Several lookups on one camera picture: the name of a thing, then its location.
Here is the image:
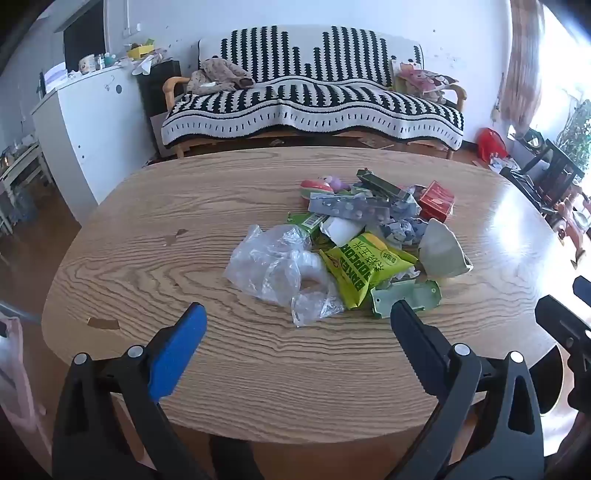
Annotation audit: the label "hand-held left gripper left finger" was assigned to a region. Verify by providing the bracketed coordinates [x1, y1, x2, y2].
[52, 302, 208, 480]

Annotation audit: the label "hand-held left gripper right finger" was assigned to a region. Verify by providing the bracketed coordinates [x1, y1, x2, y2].
[390, 299, 546, 480]

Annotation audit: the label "green carton piece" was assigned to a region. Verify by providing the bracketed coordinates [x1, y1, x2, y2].
[370, 279, 443, 319]

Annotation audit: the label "yellow-green snack packet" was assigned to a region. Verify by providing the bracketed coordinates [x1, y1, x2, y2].
[320, 233, 419, 310]

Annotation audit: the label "grey paper pulp piece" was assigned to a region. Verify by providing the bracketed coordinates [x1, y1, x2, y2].
[419, 218, 474, 280]

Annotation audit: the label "clear plastic bag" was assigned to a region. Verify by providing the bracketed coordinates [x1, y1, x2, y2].
[224, 224, 345, 328]

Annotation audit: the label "red cardboard box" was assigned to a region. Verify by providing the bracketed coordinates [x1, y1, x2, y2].
[418, 181, 455, 222]

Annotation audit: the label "silver blister pack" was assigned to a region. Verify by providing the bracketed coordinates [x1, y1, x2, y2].
[308, 194, 393, 224]

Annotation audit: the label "pink plastic bag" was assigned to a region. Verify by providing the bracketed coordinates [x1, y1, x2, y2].
[0, 316, 51, 457]

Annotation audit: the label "green wrapper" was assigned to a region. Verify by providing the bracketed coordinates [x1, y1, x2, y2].
[287, 211, 331, 238]

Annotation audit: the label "pink and purple squishy toy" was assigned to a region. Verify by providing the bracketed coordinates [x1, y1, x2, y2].
[300, 174, 352, 199]

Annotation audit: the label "pink toy tricycle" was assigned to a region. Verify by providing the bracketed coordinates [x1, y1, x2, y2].
[551, 194, 591, 268]

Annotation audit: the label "crumpled purple-grey paper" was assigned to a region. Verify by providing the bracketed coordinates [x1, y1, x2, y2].
[381, 203, 432, 245]

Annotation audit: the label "black wooden chair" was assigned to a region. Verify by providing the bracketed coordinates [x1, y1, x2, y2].
[501, 138, 585, 217]

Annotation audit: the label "scattered floor papers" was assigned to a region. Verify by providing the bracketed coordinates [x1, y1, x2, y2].
[487, 154, 520, 174]

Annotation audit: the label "green houseplant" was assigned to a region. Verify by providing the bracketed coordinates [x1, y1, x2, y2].
[556, 99, 591, 162]

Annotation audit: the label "long green cardboard box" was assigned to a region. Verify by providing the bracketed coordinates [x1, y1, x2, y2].
[356, 169, 414, 202]

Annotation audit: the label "red plastic bag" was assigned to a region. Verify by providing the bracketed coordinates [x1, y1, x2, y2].
[475, 128, 509, 162]

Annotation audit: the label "patterned curtain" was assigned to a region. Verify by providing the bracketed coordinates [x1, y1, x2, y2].
[501, 0, 546, 134]

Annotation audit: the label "white cabinet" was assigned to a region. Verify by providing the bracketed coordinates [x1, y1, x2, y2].
[31, 65, 160, 224]

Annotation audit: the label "white side table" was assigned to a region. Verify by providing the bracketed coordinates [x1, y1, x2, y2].
[0, 141, 54, 236]

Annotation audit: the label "black cabinet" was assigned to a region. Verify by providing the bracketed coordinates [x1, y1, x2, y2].
[136, 60, 182, 160]

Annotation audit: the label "black white striped sofa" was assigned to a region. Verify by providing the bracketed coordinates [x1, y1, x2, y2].
[161, 25, 465, 151]

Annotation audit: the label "pink printed cushions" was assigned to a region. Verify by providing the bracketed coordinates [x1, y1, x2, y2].
[392, 59, 460, 103]

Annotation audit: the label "beige clothing pile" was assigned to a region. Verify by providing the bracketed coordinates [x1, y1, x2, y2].
[186, 58, 256, 96]

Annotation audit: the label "white paper sheets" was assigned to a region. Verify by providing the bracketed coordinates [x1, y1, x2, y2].
[131, 55, 162, 75]

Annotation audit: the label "yellow-green box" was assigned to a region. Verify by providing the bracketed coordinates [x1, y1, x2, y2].
[127, 39, 155, 60]

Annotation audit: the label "black television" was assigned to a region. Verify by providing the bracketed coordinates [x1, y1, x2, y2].
[62, 0, 107, 72]

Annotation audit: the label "wooden sofa frame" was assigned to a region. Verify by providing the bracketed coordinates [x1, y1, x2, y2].
[163, 76, 468, 160]

